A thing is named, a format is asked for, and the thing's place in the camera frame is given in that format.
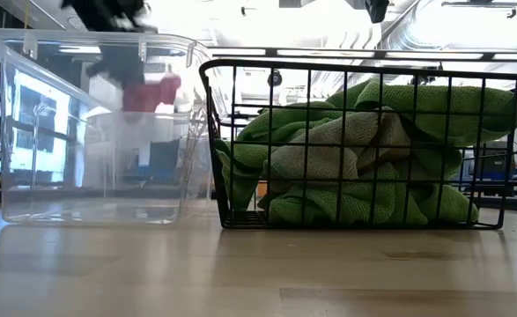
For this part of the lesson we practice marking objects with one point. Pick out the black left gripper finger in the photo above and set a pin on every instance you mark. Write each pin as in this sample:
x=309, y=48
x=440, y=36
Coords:
x=135, y=66
x=108, y=68

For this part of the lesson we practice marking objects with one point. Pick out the spray bottle with orange liquid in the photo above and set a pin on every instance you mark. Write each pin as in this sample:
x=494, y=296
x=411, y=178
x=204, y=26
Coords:
x=262, y=189

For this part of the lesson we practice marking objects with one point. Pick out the silver ventilation duct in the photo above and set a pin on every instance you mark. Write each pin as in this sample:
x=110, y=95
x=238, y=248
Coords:
x=416, y=31

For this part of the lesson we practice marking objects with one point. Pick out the bright green microfiber towel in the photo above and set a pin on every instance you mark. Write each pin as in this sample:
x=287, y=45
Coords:
x=249, y=160
x=463, y=99
x=364, y=202

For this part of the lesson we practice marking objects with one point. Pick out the dark monitor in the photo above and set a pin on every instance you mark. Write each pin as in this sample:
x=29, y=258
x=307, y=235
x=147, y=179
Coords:
x=164, y=160

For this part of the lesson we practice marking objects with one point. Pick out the pink microfiber towel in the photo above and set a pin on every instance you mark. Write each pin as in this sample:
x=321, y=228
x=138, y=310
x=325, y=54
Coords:
x=148, y=97

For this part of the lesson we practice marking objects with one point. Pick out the clear plastic bin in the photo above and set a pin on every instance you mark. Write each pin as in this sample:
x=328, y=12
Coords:
x=20, y=132

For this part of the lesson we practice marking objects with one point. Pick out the black ceiling spotlight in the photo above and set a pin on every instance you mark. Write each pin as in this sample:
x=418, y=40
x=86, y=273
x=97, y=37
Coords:
x=275, y=79
x=421, y=79

